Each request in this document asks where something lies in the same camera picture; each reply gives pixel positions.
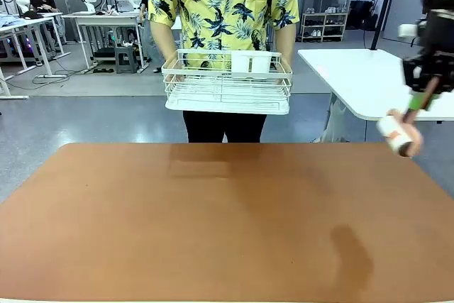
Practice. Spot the person's left hand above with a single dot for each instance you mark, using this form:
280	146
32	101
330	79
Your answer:
283	70

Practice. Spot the black tripod stand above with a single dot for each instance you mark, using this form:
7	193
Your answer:
384	5

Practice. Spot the person in yellow shirt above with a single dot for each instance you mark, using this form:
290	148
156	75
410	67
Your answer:
223	8

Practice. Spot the white side table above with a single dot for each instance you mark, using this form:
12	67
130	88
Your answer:
361	76

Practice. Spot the white desk with blue cloth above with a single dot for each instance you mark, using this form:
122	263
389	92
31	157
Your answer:
25	22

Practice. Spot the white background desk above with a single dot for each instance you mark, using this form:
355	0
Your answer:
106	17

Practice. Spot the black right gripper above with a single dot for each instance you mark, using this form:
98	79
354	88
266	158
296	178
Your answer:
429	70

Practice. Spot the black bag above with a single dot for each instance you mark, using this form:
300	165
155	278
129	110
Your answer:
361	13

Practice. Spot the white shoe shelf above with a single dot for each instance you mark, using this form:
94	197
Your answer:
324	28

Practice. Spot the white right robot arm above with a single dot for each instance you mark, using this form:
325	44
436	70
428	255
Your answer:
440	5

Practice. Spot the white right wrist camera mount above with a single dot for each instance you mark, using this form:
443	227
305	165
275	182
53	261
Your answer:
407	30

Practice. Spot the grey plastic stool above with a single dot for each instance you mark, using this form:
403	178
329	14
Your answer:
125	60

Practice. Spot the person's right hand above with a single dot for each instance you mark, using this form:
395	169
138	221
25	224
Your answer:
174	72

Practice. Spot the white cutlery holder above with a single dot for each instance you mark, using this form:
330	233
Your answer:
251	62

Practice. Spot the person's right forearm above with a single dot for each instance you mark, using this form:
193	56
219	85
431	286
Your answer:
162	40

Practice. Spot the black trousers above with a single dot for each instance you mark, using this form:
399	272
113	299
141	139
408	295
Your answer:
223	127

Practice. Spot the person's left forearm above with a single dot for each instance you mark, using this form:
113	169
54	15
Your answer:
285	42

